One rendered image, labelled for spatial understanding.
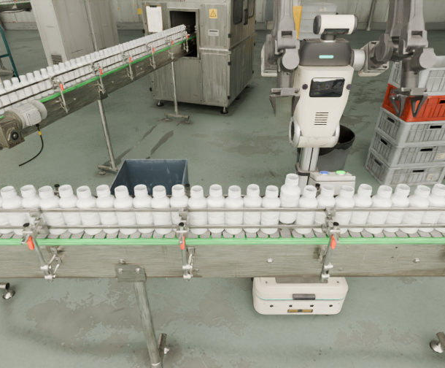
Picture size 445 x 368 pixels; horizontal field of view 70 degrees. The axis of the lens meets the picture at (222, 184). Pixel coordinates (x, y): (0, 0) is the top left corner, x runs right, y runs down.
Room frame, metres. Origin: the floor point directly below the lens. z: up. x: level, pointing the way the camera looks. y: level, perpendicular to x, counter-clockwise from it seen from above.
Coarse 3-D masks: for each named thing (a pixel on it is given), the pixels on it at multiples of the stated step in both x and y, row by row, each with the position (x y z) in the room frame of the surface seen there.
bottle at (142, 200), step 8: (136, 192) 0.80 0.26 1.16; (144, 192) 0.81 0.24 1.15; (136, 200) 0.80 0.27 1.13; (144, 200) 0.80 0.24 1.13; (136, 216) 0.79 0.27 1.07; (144, 216) 0.79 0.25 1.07; (152, 216) 0.81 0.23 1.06; (144, 224) 0.79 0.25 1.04; (152, 224) 0.80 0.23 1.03; (144, 232) 0.79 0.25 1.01
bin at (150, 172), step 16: (128, 160) 1.38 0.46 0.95; (144, 160) 1.38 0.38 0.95; (160, 160) 1.38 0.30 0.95; (176, 160) 1.38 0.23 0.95; (128, 176) 1.38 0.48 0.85; (144, 176) 1.38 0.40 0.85; (160, 176) 1.38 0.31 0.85; (176, 176) 1.38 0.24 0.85; (112, 192) 1.14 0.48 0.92; (128, 192) 1.34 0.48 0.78
